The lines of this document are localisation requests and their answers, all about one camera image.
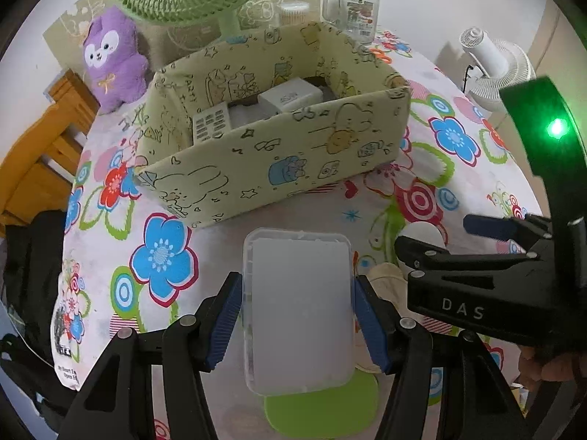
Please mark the cartoon print storage box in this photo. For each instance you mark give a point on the cartoon print storage box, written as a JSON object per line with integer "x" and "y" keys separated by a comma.
{"x": 246, "y": 167}

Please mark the translucent plastic case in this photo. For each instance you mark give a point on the translucent plastic case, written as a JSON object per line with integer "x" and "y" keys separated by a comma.
{"x": 297, "y": 314}

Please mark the floral tablecloth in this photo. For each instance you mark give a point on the floral tablecloth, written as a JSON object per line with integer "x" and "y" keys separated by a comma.
{"x": 129, "y": 263}

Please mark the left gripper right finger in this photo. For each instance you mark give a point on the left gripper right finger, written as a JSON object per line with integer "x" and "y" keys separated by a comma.
{"x": 476, "y": 401}

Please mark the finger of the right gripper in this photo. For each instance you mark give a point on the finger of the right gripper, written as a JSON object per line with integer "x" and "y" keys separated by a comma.
{"x": 506, "y": 228}
{"x": 420, "y": 256}

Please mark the white remote control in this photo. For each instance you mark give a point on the white remote control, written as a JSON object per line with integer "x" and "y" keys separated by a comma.
{"x": 211, "y": 123}

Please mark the wooden chair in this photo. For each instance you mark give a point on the wooden chair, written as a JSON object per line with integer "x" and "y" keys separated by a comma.
{"x": 35, "y": 172}

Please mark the glass mason jar mug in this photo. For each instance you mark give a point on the glass mason jar mug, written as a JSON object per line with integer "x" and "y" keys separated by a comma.
{"x": 357, "y": 19}

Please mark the white 45W charger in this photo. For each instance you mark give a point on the white 45W charger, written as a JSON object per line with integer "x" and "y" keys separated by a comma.
{"x": 290, "y": 96}

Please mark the orange handled scissors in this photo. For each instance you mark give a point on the orange handled scissors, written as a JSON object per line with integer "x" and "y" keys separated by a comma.
{"x": 381, "y": 56}

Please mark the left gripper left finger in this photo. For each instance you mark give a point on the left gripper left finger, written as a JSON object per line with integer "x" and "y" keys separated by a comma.
{"x": 115, "y": 401}

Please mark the green oval pad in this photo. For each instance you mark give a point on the green oval pad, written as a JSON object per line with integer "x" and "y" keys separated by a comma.
{"x": 326, "y": 414}

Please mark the purple plush toy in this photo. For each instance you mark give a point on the purple plush toy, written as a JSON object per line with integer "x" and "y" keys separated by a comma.
{"x": 116, "y": 68}

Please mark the white standing fan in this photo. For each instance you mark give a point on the white standing fan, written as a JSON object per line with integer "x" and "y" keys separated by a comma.
{"x": 497, "y": 64}

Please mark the person's right hand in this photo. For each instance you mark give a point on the person's right hand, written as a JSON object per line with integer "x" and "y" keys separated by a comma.
{"x": 569, "y": 366}

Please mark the cotton swab container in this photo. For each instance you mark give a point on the cotton swab container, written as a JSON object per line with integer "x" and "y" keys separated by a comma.
{"x": 292, "y": 13}

